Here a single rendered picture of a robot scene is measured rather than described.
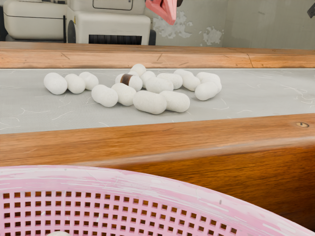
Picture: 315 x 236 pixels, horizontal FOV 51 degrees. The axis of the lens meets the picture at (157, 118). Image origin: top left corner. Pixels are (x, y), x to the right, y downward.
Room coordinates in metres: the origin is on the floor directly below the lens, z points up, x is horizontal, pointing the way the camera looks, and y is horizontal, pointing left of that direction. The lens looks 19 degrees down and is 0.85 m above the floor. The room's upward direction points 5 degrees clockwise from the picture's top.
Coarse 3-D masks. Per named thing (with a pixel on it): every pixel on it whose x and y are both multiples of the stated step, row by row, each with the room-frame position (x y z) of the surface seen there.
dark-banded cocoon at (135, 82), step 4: (120, 76) 0.40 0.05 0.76; (132, 76) 0.40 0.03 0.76; (136, 76) 0.40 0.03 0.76; (116, 80) 0.40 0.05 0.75; (132, 80) 0.39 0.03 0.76; (136, 80) 0.39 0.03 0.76; (140, 80) 0.40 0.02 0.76; (132, 84) 0.39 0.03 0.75; (136, 84) 0.39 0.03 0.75; (140, 84) 0.39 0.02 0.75; (136, 88) 0.39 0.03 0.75; (140, 88) 0.39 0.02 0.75
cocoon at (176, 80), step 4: (160, 76) 0.42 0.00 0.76; (164, 76) 0.42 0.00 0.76; (168, 76) 0.42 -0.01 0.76; (172, 76) 0.42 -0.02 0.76; (176, 76) 0.42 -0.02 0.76; (180, 76) 0.43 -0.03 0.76; (172, 80) 0.42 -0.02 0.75; (176, 80) 0.42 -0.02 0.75; (180, 80) 0.42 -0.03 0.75; (176, 84) 0.42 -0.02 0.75; (180, 84) 0.42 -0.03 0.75; (176, 88) 0.42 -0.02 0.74
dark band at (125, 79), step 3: (123, 75) 0.40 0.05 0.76; (126, 75) 0.40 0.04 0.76; (129, 75) 0.40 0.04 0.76; (132, 75) 0.40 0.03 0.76; (123, 78) 0.40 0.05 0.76; (126, 78) 0.39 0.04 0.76; (129, 78) 0.39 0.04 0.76; (120, 81) 0.40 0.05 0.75; (123, 81) 0.39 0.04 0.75; (126, 81) 0.39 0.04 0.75; (126, 84) 0.39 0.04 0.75
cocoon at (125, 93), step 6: (114, 84) 0.35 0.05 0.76; (120, 84) 0.35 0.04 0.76; (120, 90) 0.34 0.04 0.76; (126, 90) 0.33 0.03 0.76; (132, 90) 0.34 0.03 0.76; (120, 96) 0.33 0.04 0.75; (126, 96) 0.33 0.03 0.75; (132, 96) 0.33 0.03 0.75; (120, 102) 0.34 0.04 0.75; (126, 102) 0.33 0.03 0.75; (132, 102) 0.33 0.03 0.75
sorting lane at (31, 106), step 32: (0, 96) 0.34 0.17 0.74; (32, 96) 0.35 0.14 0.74; (64, 96) 0.36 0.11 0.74; (192, 96) 0.40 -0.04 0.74; (224, 96) 0.41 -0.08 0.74; (256, 96) 0.43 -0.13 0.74; (288, 96) 0.44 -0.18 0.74; (0, 128) 0.25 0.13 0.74; (32, 128) 0.26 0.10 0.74; (64, 128) 0.26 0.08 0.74
